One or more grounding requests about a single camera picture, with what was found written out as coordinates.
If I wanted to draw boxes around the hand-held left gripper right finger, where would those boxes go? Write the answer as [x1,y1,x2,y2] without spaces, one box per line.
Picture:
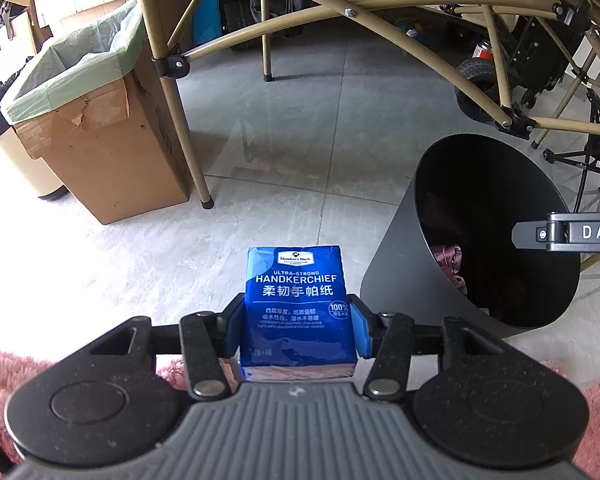
[348,294,513,402]

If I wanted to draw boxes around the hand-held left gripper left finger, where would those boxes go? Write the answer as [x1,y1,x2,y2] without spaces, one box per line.
[87,291,247,402]

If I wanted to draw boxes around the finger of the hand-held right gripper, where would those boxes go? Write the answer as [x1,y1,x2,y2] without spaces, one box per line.
[512,219,551,250]

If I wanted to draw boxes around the blue tissue packet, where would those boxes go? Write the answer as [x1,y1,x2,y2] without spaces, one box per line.
[239,245,358,382]

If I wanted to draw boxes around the dark grey waste bin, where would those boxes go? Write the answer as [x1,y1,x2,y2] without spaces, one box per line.
[360,133,581,339]

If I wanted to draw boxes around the pink shiny drawstring pouch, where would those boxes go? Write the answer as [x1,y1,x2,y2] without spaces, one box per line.
[430,244,468,298]

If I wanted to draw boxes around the beige trash can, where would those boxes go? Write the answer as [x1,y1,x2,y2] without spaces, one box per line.
[0,72,71,202]

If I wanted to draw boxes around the black folding chair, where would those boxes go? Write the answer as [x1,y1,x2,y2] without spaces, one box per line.
[542,87,600,281]

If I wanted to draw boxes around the black wagon wheel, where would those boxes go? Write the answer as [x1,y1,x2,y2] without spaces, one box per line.
[455,57,511,123]

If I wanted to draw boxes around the tall brown cardboard box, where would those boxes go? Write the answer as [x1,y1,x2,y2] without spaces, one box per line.
[11,0,191,226]

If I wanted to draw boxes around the khaki slatted folding table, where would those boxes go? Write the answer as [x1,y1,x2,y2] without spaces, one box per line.
[127,0,600,211]

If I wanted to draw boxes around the pink fluffy rug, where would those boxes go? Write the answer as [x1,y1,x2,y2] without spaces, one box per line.
[0,346,600,480]

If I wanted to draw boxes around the green plastic bag liner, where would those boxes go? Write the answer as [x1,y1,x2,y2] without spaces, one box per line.
[5,0,146,126]

